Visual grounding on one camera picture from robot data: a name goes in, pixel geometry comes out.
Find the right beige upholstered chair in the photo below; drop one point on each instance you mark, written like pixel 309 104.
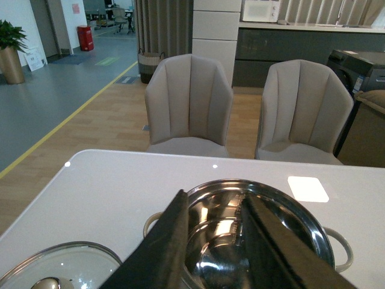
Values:
pixel 304 108

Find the beige window curtain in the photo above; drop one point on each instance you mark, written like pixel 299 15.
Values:
pixel 334 12

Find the beige upholstered chair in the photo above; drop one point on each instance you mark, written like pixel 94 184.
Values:
pixel 304 108
pixel 188 102

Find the white sign board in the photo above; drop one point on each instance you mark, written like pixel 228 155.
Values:
pixel 34 58

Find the glass pot lid gold knob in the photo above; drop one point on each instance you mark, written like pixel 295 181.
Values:
pixel 76 264

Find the red fire extinguisher box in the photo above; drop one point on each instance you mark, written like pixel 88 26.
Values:
pixel 85 38

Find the white drawer cabinet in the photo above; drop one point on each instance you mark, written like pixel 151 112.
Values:
pixel 215 32

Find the white microwave oven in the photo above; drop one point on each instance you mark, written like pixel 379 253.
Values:
pixel 260 11

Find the dark grey kitchen counter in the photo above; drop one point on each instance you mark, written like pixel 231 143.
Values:
pixel 261 45

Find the left beige upholstered chair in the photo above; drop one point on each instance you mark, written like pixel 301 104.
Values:
pixel 188 102

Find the gold planter pot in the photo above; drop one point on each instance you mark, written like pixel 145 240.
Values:
pixel 11 66

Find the grey pleated curtain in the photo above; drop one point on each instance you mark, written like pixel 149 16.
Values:
pixel 164 26

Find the woven laundry basket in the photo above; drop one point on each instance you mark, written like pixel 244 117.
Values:
pixel 147 64

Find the green potted plant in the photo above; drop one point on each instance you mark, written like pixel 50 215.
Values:
pixel 12 36

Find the grey office chair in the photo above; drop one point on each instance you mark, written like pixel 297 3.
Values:
pixel 120 18

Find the black washing machine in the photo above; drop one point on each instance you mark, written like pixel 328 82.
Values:
pixel 358 70

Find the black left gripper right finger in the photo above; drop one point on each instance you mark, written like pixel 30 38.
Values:
pixel 277 257

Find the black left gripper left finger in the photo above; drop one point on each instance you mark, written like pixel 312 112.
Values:
pixel 158 261

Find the cream steel cooking pot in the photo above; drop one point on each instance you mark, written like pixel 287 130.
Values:
pixel 223 244

